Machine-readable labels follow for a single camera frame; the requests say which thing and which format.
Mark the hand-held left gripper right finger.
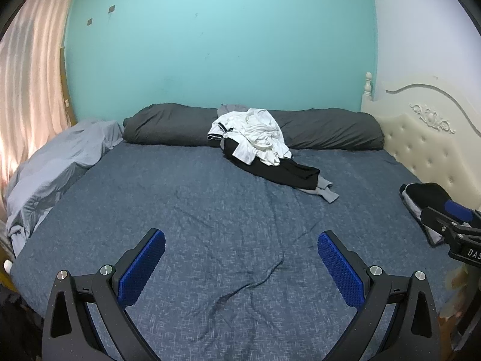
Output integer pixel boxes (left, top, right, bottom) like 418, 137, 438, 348
317, 230, 441, 361

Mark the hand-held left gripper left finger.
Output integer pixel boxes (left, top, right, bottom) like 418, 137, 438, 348
42, 229, 166, 361

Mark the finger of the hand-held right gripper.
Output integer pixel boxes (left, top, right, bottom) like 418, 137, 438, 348
420, 207, 467, 238
445, 200, 481, 230

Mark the pile of unfolded clothes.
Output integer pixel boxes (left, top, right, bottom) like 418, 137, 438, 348
222, 139, 321, 190

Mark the folded grey garment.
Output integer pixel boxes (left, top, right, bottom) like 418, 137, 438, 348
401, 190, 448, 248

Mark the cream tufted headboard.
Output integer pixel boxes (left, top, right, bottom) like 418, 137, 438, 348
361, 71, 481, 215

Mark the light grey blanket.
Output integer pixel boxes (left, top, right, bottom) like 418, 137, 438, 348
5, 119, 124, 260

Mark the dark grey rolled duvet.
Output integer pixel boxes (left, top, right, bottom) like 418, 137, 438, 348
123, 103, 384, 151

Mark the white garment with black trim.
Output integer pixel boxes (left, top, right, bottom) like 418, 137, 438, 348
208, 112, 249, 141

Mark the small grey cloth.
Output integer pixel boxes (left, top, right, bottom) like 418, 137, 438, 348
220, 103, 249, 115

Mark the brown wooden board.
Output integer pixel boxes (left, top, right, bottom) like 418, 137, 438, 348
60, 47, 78, 126

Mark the pink curtain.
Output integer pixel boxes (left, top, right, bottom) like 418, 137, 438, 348
0, 0, 81, 196

